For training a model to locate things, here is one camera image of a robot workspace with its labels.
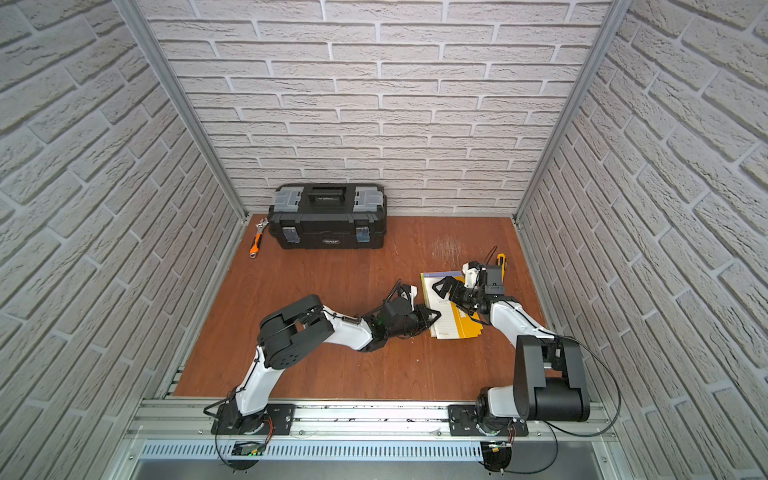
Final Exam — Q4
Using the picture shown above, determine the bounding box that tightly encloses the large white lined notebook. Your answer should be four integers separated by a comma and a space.
421, 271, 483, 340

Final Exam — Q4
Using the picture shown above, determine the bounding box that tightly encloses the black plastic toolbox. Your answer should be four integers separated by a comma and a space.
267, 183, 387, 250

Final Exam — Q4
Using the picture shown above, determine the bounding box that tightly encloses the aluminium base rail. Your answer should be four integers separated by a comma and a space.
104, 398, 631, 479

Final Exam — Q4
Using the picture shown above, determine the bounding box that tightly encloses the yellow black utility knife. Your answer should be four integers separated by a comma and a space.
496, 253, 507, 271

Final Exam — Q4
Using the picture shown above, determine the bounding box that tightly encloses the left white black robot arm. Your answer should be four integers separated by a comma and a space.
204, 294, 441, 435

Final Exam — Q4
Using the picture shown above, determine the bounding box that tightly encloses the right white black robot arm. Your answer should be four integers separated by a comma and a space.
422, 261, 591, 439

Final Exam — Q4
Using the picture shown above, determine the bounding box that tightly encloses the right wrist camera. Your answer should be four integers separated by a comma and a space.
462, 261, 482, 289

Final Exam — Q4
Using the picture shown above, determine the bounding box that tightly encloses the orange handled adjustable wrench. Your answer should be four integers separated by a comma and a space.
249, 218, 269, 259

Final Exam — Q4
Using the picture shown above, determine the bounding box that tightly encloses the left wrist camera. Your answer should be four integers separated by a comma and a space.
396, 282, 418, 308

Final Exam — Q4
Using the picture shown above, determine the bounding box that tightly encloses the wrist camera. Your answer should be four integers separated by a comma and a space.
396, 282, 418, 308
462, 261, 482, 289

